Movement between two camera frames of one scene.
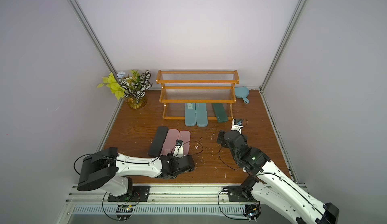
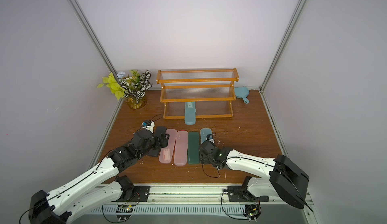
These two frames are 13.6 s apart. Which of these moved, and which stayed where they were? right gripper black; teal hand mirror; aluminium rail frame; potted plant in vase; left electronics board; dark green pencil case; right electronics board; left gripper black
Moved: right gripper black; dark green pencil case; left gripper black
Stayed: potted plant in vase; teal hand mirror; right electronics board; left electronics board; aluminium rail frame
